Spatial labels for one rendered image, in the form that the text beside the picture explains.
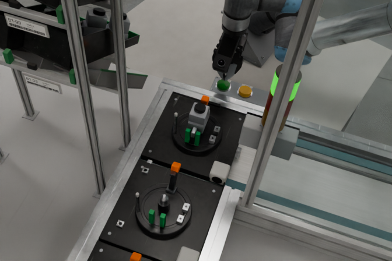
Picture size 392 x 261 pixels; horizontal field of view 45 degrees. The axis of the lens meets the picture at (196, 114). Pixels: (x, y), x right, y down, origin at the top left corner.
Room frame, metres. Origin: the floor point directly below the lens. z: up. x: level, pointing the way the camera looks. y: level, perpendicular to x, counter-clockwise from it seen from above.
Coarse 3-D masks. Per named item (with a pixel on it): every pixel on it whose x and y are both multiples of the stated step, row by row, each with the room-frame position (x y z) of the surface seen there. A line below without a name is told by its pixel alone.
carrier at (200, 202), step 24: (144, 192) 0.58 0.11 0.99; (168, 192) 0.59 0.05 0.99; (192, 192) 0.60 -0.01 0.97; (216, 192) 0.61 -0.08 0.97; (120, 216) 0.52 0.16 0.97; (144, 216) 0.51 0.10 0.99; (168, 216) 0.52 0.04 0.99; (192, 216) 0.54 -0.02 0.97; (120, 240) 0.46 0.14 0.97; (144, 240) 0.46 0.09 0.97; (168, 240) 0.47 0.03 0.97; (192, 240) 0.48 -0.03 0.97
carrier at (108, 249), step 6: (96, 246) 0.43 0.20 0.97; (102, 246) 0.43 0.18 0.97; (108, 246) 0.44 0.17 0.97; (114, 246) 0.44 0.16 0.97; (96, 252) 0.42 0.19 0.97; (102, 252) 0.42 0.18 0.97; (108, 252) 0.42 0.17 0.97; (114, 252) 0.42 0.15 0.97; (120, 252) 0.43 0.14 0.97; (126, 252) 0.43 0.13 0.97; (90, 258) 0.40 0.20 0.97; (96, 258) 0.41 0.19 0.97; (102, 258) 0.41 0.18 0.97; (108, 258) 0.41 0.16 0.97; (114, 258) 0.41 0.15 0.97; (120, 258) 0.41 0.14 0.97; (126, 258) 0.41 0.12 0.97; (144, 258) 0.42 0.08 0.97
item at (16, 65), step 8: (0, 8) 0.66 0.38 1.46; (8, 8) 0.66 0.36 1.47; (24, 8) 0.66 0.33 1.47; (24, 16) 0.65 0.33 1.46; (32, 16) 0.65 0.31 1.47; (40, 16) 0.64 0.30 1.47; (48, 16) 0.65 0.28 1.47; (56, 24) 0.64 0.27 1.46; (64, 24) 0.63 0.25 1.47; (0, 56) 0.69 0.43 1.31; (112, 56) 0.80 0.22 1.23; (0, 64) 0.67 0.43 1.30; (8, 64) 0.67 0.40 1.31; (16, 64) 0.67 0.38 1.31; (24, 64) 0.67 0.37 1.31; (32, 72) 0.66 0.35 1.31; (40, 72) 0.65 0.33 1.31; (48, 72) 0.65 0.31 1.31; (56, 80) 0.64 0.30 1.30; (64, 80) 0.64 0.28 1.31
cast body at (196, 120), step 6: (192, 108) 0.79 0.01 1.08; (198, 108) 0.78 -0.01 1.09; (204, 108) 0.78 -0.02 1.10; (192, 114) 0.77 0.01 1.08; (198, 114) 0.77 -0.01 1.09; (204, 114) 0.77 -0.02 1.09; (192, 120) 0.77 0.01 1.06; (198, 120) 0.76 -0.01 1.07; (204, 120) 0.76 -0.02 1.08; (192, 126) 0.76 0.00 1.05; (198, 126) 0.76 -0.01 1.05; (204, 126) 0.77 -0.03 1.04; (192, 132) 0.74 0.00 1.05
